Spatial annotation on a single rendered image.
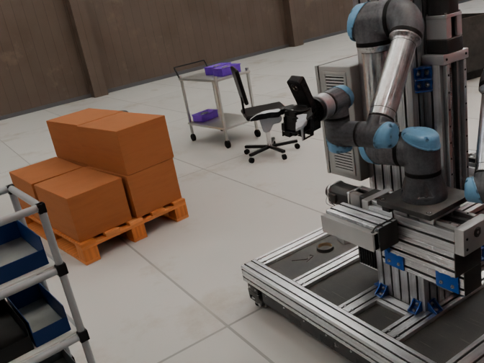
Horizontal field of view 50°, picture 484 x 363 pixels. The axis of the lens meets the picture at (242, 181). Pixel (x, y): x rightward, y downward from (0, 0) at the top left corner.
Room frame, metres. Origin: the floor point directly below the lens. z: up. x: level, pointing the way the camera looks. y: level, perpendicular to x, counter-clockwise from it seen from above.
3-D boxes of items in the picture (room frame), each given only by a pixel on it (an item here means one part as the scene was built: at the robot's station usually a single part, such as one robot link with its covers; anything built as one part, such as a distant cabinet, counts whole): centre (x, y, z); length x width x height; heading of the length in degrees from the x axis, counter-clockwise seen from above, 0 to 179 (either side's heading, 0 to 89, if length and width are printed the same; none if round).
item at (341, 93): (1.52, -0.31, 1.21); 0.11 x 0.08 x 0.09; 134
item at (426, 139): (1.61, -0.59, 0.98); 0.13 x 0.12 x 0.14; 44
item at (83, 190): (4.04, 1.21, 0.41); 1.39 x 0.99 x 0.82; 43
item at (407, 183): (1.61, -0.60, 0.87); 0.15 x 0.15 x 0.10
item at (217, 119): (5.98, 0.12, 0.44); 0.91 x 0.53 x 0.89; 29
